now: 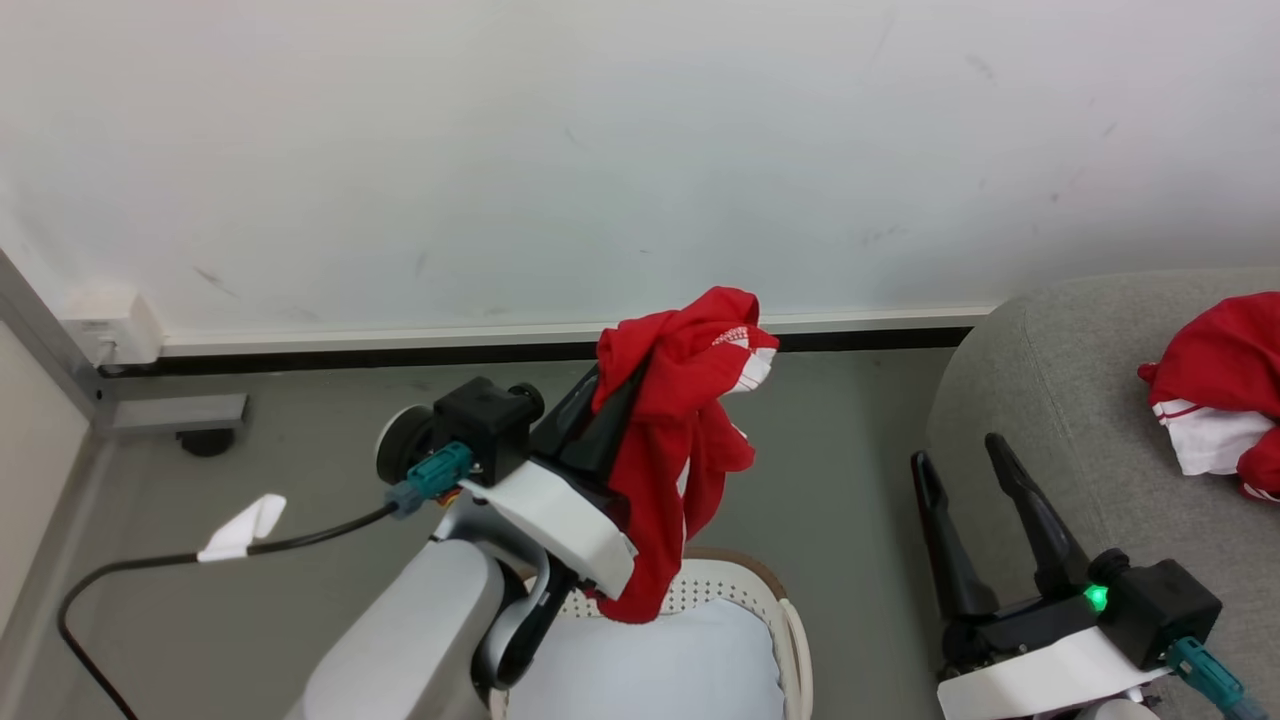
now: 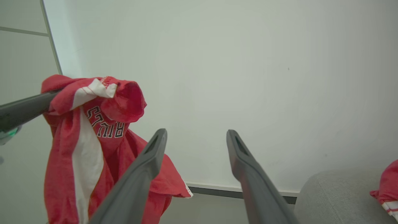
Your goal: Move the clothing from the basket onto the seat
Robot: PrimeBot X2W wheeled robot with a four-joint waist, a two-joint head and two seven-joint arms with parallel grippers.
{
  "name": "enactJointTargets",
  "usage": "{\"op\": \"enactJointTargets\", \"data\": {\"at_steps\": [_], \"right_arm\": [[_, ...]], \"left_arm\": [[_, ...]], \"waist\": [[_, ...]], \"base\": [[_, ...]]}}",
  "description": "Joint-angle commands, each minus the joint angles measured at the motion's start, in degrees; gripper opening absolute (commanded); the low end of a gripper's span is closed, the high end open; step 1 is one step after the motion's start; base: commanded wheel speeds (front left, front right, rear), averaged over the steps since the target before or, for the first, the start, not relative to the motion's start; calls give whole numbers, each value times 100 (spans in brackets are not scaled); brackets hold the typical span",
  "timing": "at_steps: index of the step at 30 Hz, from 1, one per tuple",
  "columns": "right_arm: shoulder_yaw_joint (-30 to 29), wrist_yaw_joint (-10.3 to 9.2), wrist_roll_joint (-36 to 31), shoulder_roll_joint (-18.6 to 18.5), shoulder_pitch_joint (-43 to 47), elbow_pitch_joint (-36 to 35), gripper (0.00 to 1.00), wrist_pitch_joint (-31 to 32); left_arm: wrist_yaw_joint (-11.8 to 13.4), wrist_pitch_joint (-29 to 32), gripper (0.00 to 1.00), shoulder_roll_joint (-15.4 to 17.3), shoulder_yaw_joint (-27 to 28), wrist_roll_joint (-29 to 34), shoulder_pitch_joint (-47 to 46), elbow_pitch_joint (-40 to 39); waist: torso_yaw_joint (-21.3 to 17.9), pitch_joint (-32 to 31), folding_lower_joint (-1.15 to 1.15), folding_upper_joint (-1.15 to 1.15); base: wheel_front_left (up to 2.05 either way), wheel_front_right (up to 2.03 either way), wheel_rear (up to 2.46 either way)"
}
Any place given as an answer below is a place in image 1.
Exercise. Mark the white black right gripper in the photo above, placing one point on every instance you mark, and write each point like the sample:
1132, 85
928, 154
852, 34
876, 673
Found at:
1040, 670

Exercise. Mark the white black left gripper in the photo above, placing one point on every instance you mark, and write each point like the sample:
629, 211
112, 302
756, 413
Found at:
560, 520

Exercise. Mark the red garment with dotted print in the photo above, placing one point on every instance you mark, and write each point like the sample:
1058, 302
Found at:
660, 450

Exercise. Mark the red white-panelled sports garment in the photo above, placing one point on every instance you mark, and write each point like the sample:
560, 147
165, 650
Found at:
1225, 350

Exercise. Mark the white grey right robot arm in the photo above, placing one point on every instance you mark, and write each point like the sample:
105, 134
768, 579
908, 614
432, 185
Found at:
1115, 711

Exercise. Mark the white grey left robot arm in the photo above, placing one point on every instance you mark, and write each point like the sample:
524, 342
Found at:
420, 640

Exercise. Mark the grey fabric sofa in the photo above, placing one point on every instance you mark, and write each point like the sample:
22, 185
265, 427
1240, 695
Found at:
1080, 400

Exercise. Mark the round black white actuator cap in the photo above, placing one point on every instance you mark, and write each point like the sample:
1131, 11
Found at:
400, 445

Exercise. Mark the black skirting strip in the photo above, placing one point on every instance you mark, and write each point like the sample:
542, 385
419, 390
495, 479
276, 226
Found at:
400, 355

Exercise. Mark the white perforated laundry basket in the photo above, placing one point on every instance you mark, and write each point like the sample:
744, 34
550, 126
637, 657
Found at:
725, 580

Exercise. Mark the pale white cloth in basket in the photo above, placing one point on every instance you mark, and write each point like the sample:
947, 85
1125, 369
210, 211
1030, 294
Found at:
650, 670

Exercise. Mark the white tape tag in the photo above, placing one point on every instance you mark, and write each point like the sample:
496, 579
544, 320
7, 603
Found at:
240, 527

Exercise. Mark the beige partition panel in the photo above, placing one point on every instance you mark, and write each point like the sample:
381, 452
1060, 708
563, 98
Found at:
35, 470

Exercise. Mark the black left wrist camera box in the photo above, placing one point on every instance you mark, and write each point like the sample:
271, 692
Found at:
490, 420

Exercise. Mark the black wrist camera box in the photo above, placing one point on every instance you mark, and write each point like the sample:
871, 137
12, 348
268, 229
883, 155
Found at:
490, 420
1160, 605

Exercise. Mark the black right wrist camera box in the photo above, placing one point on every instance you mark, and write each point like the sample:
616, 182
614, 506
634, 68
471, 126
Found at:
1160, 605

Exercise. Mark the white wall trim strip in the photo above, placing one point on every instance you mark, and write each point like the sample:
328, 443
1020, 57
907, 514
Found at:
400, 335

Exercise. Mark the black round frame foot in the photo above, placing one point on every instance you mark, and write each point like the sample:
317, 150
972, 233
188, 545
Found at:
208, 442

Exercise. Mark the grey metal frame leg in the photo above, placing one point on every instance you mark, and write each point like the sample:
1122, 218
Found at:
180, 410

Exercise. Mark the white wall socket box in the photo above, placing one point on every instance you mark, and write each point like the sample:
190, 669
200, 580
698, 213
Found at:
115, 325

